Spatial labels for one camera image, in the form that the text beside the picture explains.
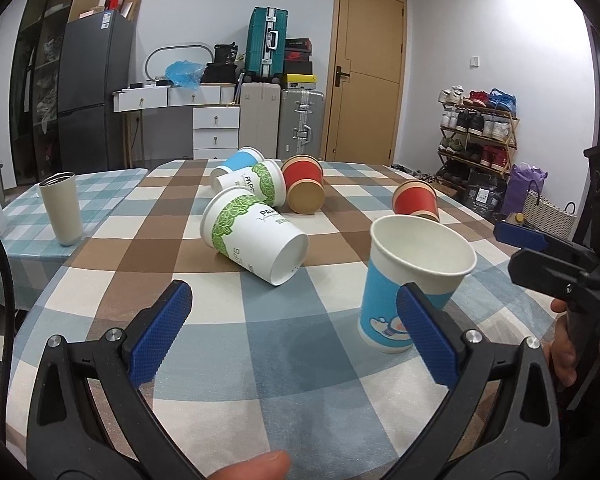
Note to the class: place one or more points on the red black shoe box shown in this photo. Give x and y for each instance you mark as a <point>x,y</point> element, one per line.
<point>297,56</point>

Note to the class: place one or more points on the red paper cup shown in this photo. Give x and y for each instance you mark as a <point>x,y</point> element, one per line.
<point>415,202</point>

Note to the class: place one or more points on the white drawer unit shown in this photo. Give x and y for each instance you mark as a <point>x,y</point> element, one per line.
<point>215,132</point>

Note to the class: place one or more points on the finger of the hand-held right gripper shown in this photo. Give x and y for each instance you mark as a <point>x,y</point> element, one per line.
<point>520,234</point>
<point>550,275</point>

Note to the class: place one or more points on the red cup with kraft base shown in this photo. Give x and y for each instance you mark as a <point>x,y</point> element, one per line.
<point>302,172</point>

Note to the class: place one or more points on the purple bag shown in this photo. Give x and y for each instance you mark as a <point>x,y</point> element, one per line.
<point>522,185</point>

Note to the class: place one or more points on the silver suitcase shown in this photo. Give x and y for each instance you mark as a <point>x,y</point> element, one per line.
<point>302,120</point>

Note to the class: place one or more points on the oval mirror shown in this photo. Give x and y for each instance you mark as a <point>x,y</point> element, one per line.
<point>152,57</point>

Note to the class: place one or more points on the black printed bag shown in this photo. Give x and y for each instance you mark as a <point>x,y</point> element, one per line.
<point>482,195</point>

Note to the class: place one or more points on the person's right hand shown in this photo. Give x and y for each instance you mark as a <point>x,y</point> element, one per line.
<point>560,360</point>

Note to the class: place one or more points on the yellow black box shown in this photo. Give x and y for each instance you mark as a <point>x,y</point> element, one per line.
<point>300,81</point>

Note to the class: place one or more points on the person's left hand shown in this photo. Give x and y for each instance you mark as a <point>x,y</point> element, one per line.
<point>255,467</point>

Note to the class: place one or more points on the glass door wardrobe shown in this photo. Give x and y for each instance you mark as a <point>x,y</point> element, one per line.
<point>40,85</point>

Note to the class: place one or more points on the white steel tumbler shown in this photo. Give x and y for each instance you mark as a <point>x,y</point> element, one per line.
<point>62,210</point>

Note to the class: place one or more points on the cardboard box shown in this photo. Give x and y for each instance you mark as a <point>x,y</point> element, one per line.
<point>132,4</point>

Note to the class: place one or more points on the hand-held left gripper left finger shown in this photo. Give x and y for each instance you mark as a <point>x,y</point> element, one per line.
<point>160,332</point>

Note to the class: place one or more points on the large white green paper cup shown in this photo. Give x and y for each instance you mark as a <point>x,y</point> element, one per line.
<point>260,235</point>

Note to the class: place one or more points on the teal suitcase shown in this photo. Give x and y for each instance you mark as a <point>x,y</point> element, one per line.
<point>260,45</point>

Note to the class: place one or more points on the light blue checked tablecloth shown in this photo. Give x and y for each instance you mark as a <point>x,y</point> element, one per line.
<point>110,195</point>

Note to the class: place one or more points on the small white green paper cup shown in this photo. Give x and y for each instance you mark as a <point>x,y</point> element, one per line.
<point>250,180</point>

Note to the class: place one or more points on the rows of shoes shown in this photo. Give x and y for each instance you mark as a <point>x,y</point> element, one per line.
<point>472,125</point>

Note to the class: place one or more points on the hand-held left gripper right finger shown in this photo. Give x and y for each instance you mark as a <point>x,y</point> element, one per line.
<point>427,340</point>

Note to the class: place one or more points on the wooden door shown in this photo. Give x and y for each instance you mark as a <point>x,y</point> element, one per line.
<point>365,110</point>

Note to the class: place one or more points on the beige suitcase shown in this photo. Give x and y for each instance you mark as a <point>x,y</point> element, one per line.
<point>260,120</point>

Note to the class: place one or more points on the wooden shoe rack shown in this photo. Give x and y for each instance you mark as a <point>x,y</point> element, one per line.
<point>511,137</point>

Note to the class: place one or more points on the woven basket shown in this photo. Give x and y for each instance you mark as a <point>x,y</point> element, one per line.
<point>550,217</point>

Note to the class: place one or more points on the white vanity desk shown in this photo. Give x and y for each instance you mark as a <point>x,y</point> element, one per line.
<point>145,99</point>

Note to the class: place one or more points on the dark grey fridge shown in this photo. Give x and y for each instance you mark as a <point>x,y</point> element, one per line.
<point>90,85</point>

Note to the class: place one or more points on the plain blue paper cup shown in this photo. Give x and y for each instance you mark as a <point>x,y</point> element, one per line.
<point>237,160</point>

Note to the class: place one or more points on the blue plastic bag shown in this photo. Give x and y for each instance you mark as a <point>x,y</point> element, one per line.
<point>185,74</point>

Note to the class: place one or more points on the blue cartoon paper cup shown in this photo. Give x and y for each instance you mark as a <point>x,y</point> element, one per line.
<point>380,300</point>

